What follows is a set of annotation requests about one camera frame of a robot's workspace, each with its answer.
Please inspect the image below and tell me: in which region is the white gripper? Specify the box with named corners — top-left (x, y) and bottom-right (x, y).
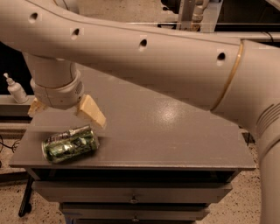
top-left (28, 71), bottom-right (107, 129)

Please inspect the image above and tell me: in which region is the green soda can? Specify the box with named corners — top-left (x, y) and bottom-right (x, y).
top-left (41, 125), bottom-right (100, 164)

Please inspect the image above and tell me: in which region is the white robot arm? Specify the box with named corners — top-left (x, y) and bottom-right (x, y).
top-left (0, 0), bottom-right (280, 224)

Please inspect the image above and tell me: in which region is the white pump bottle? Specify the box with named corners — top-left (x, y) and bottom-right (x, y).
top-left (3, 73), bottom-right (28, 104)

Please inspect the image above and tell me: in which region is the grey top drawer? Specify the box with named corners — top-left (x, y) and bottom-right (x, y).
top-left (32, 181), bottom-right (232, 204)

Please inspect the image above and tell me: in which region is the grey drawer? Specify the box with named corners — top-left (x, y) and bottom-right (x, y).
top-left (32, 181), bottom-right (232, 204)
top-left (59, 203), bottom-right (209, 221)

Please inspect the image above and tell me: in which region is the black table leg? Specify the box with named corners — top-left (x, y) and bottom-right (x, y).
top-left (18, 177), bottom-right (34, 218)

